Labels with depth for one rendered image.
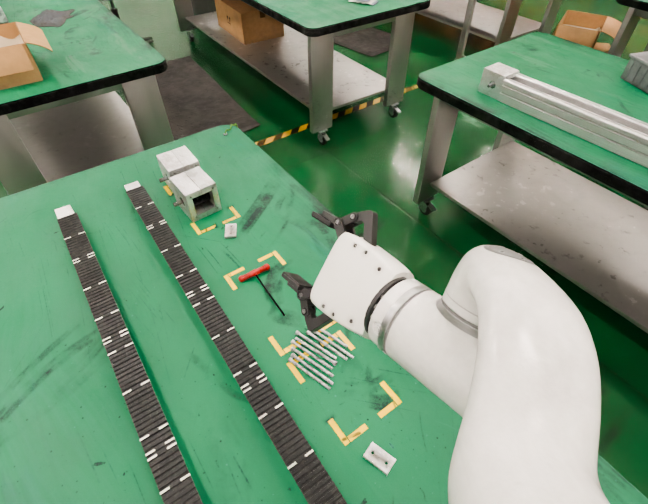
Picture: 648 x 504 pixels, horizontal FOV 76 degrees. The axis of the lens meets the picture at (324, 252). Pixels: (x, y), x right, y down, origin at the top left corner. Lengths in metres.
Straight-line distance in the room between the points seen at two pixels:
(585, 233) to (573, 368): 1.98
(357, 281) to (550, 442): 0.26
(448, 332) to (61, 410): 0.78
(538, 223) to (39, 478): 2.04
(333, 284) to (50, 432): 0.65
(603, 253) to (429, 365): 1.86
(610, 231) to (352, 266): 1.96
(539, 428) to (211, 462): 0.64
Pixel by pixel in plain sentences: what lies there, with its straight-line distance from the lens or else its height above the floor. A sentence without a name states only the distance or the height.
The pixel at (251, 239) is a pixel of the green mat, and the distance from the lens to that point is 1.12.
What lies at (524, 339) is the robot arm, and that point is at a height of 1.33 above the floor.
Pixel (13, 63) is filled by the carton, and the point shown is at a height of 0.88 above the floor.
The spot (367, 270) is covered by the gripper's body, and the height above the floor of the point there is 1.21.
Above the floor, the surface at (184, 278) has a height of 0.81.
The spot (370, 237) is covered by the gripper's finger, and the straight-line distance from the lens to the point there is 0.49.
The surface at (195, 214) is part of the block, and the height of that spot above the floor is 0.80.
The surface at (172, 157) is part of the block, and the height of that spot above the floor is 0.87.
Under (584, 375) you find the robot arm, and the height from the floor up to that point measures 1.31.
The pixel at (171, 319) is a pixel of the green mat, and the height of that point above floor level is 0.78.
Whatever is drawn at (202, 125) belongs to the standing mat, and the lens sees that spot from 3.24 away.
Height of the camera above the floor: 1.56
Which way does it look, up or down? 47 degrees down
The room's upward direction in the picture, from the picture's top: straight up
